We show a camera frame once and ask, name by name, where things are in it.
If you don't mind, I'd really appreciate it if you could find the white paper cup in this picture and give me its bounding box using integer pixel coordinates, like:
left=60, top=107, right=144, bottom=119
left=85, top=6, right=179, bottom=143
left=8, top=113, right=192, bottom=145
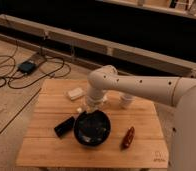
left=120, top=94, right=133, bottom=109

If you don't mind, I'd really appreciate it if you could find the black rectangular box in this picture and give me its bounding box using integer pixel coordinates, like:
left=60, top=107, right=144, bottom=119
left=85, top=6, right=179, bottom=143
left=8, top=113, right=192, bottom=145
left=54, top=117, right=75, bottom=137

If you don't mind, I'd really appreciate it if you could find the red-brown oblong object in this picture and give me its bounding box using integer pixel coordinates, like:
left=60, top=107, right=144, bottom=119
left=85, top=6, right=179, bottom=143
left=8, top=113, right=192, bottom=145
left=121, top=127, right=135, bottom=149

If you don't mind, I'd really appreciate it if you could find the wooden table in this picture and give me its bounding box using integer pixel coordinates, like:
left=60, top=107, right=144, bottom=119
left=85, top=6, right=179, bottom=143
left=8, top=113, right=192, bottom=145
left=16, top=79, right=168, bottom=169

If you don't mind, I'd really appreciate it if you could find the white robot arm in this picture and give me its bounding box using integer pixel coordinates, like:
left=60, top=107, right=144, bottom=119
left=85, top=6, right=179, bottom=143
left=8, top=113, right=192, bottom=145
left=86, top=65, right=196, bottom=171

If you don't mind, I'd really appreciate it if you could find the dark ceramic bowl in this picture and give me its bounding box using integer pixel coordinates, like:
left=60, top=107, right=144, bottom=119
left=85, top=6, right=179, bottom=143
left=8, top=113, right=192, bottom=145
left=74, top=110, right=111, bottom=146

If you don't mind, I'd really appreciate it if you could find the blue power box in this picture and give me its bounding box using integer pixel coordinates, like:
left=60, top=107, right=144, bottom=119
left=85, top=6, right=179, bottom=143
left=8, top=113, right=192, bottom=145
left=18, top=61, right=36, bottom=74

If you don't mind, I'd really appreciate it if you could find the white rectangular block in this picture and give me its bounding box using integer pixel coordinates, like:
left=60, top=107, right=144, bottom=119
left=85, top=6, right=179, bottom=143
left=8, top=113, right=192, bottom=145
left=67, top=87, right=84, bottom=100

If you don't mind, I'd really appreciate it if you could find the black floor cable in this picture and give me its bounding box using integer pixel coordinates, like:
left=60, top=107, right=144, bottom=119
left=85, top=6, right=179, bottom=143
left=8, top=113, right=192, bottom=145
left=0, top=40, right=72, bottom=91

